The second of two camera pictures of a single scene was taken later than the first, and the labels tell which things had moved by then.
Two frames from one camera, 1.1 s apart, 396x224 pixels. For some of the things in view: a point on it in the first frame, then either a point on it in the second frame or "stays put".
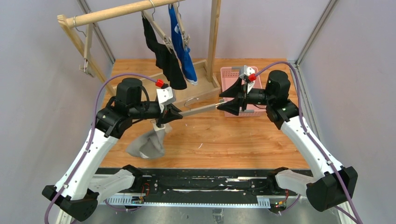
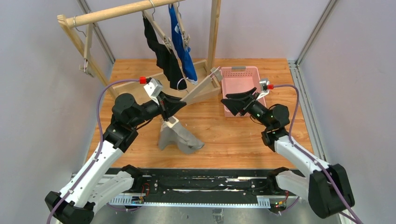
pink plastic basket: x=229 y=76 stays put
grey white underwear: x=150 y=144 -> x=172 y=130
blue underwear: x=188 y=66 stays put
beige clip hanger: x=191 y=111 -> x=215 y=74
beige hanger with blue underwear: x=185 y=37 stays put
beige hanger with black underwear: x=166 y=41 stays put
